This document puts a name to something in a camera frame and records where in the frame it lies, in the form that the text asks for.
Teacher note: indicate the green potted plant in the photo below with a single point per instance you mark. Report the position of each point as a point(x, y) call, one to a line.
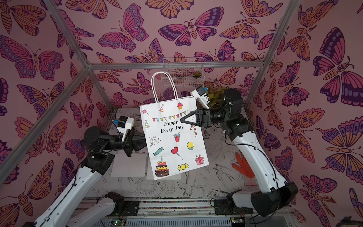
point(215, 96)

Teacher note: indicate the small succulent in basket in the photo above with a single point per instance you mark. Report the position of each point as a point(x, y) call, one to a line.
point(197, 74)

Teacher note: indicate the aluminium frame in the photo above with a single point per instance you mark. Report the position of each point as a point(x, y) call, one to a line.
point(88, 71)

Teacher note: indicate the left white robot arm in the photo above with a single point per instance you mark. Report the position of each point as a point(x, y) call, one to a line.
point(91, 169)

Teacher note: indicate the red rubber glove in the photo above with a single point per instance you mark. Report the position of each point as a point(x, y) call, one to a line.
point(242, 166)

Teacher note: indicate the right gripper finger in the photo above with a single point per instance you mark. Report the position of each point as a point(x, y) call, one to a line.
point(189, 123)
point(191, 116)

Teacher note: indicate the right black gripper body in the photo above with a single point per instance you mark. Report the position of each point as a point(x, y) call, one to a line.
point(203, 117)

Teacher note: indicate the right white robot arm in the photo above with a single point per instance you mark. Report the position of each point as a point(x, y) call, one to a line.
point(275, 192)

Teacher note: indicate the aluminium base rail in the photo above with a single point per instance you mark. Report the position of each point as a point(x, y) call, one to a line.
point(194, 212)

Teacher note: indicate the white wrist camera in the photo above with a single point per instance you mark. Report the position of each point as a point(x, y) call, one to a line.
point(124, 125)
point(200, 94)

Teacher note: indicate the white wire wall basket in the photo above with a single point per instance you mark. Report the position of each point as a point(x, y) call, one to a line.
point(181, 70)

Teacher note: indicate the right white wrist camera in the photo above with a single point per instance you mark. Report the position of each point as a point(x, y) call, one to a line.
point(200, 94)

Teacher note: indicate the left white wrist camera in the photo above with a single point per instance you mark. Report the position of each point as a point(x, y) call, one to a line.
point(124, 125)

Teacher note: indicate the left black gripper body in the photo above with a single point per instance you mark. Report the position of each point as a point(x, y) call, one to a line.
point(127, 148)

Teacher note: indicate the white paper bag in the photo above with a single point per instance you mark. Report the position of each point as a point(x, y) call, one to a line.
point(160, 171)
point(133, 166)
point(180, 145)

